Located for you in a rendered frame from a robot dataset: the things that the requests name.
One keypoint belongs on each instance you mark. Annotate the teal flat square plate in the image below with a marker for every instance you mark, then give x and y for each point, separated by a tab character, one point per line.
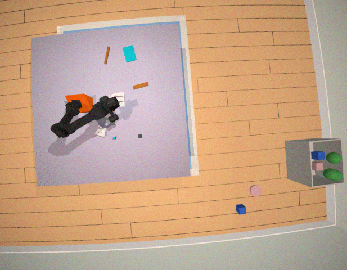
129	53

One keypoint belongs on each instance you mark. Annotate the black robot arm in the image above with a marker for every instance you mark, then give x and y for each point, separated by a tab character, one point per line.
64	128

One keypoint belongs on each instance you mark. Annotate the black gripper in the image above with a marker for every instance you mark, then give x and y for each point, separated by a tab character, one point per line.
113	116

